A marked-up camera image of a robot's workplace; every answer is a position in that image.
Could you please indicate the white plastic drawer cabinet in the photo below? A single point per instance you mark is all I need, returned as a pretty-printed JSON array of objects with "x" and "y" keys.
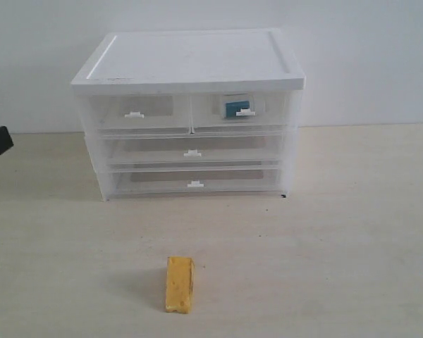
[{"x": 186, "y": 63}]

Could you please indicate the white capped blue bottle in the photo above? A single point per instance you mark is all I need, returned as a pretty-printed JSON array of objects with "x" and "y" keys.
[{"x": 241, "y": 106}]

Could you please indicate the clear middle wide drawer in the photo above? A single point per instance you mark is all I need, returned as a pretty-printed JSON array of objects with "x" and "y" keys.
[{"x": 176, "y": 150}]

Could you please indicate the yellow cheese block sponge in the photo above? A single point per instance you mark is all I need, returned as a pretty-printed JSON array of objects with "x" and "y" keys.
[{"x": 179, "y": 284}]

